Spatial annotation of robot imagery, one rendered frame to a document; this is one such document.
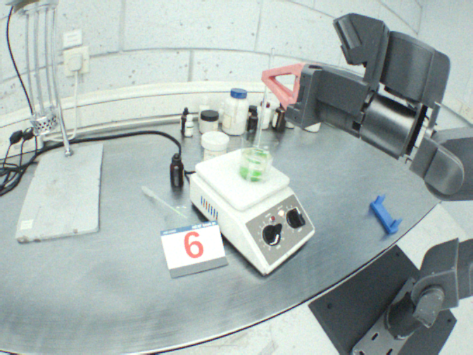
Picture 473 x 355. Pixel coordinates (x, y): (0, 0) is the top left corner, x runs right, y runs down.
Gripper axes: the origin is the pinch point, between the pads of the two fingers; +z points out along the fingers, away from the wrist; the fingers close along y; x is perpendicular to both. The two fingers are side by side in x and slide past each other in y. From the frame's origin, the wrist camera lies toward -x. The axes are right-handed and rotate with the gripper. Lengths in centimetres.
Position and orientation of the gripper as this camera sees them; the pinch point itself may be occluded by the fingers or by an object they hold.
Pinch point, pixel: (268, 76)
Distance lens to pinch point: 32.6
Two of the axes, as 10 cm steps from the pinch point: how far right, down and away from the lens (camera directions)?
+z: -6.8, -4.8, 5.5
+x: -1.1, 8.1, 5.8
